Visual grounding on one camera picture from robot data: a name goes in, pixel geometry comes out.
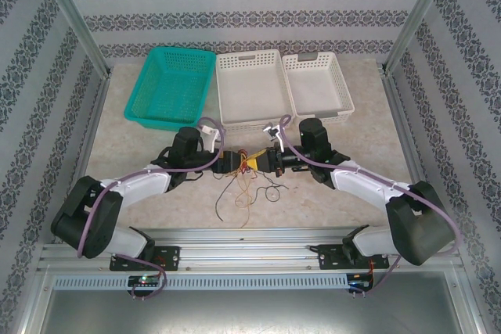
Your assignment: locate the orange thin wire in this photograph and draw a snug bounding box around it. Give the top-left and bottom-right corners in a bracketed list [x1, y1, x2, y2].
[233, 171, 259, 226]

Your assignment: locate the small white plastic basket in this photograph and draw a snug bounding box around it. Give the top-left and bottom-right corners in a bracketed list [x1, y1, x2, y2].
[281, 52, 356, 128]

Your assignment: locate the teal plastic basket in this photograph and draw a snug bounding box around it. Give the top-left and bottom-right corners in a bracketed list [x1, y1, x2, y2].
[124, 46, 217, 135]

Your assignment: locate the large white plastic basket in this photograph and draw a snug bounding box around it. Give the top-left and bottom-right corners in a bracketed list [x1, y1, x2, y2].
[214, 48, 295, 135]

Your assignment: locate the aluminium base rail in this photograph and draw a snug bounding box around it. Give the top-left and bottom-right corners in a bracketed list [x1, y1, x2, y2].
[37, 226, 463, 272]

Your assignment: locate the slotted grey cable duct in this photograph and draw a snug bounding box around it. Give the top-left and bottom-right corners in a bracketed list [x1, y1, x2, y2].
[52, 273, 349, 291]

